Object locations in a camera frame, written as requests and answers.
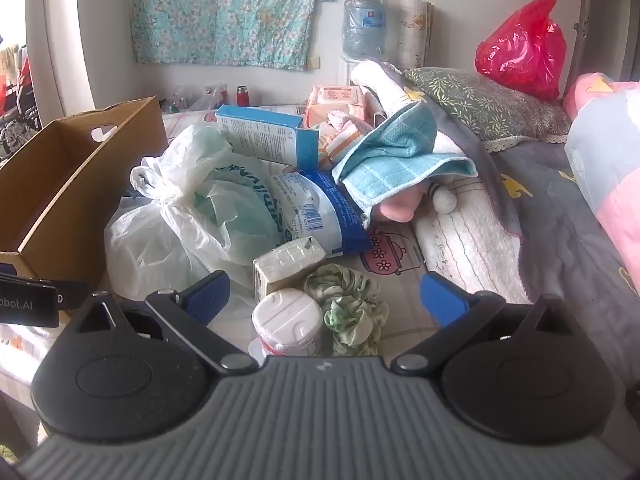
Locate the small cream box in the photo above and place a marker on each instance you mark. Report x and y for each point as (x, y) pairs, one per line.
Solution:
(287, 265)

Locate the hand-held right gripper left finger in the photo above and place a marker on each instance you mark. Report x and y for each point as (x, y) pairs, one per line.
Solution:
(207, 300)

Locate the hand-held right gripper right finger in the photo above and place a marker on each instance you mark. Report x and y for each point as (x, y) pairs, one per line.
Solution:
(442, 302)

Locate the grey blanket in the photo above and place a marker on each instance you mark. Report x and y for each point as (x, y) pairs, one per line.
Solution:
(550, 220)

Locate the teal towel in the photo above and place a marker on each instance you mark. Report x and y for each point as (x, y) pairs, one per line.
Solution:
(400, 160)

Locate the blue and white plastic packet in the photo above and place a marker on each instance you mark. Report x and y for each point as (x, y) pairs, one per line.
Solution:
(320, 210)

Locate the pink plush toy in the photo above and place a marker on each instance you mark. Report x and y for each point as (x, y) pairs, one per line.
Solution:
(400, 207)

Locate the orange striped cloth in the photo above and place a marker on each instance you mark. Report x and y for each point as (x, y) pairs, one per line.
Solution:
(342, 140)

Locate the pink patterned quilt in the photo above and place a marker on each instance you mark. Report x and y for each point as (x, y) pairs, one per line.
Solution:
(610, 160)

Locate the green floral pillow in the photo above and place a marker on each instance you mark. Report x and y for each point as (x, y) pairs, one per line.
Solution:
(485, 105)

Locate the large clear water bottle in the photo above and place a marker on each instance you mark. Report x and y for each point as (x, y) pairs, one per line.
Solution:
(365, 30)

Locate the red plastic bag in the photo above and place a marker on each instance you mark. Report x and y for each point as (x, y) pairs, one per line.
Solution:
(520, 50)

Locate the small red bottle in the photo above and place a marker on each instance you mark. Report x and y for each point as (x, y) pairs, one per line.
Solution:
(241, 96)

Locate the white round jar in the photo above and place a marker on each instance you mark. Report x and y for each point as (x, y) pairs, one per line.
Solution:
(287, 320)

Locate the printed paper roll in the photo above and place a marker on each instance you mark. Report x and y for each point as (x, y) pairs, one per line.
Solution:
(415, 35)

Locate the white pompom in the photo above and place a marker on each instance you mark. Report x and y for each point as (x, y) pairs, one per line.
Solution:
(443, 201)

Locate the white fluffy towel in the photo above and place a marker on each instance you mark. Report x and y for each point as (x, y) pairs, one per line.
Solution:
(372, 82)

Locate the white plastic bag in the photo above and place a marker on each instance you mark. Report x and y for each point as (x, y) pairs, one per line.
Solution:
(165, 220)

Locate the green scrunchie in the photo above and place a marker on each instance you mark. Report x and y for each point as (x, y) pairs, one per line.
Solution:
(350, 310)

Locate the teal floral wall cloth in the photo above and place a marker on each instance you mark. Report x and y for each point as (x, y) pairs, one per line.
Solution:
(225, 10)

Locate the pink wet wipes pack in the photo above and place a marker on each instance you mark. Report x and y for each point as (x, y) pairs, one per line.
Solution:
(337, 102)

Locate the brown cardboard box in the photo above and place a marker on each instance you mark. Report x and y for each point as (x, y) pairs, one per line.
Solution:
(55, 190)

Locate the white lined blanket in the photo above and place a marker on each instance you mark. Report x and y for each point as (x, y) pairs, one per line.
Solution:
(465, 250)

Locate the blue and white carton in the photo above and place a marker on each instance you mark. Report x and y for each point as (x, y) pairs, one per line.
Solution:
(260, 135)

